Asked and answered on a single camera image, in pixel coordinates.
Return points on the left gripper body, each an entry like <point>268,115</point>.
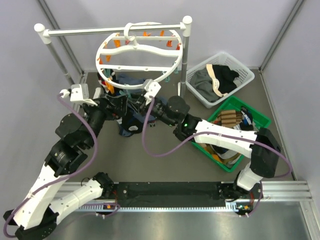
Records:
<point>115,109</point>

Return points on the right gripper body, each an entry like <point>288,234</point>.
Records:
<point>157,109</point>

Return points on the white round clip hanger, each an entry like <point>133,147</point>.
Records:
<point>142,47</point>

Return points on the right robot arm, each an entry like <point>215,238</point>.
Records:
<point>260,146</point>

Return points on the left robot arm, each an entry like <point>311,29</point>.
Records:
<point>40,213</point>

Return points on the pile of socks in bin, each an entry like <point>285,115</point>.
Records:
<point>235,119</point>

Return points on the small black tag on floor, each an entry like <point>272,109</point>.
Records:
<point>152,124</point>

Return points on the orange clothespin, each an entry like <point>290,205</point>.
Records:
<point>110,88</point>

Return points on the blue cloth on floor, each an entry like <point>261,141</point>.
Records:
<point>124,79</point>

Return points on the teal clothespin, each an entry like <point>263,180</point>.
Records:
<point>167,79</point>

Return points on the grey cloth in basket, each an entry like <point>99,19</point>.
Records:
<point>203,84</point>

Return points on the black cloth in basket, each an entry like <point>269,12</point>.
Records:
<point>226,78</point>

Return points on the white plastic laundry basket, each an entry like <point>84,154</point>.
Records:
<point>224,59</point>

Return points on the green plastic bin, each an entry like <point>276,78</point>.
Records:
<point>234,103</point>

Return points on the white metal drying rack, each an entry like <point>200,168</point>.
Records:
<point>46,36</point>

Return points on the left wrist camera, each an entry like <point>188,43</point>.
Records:
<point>79,94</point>

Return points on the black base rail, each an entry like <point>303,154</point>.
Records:
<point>214,190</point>

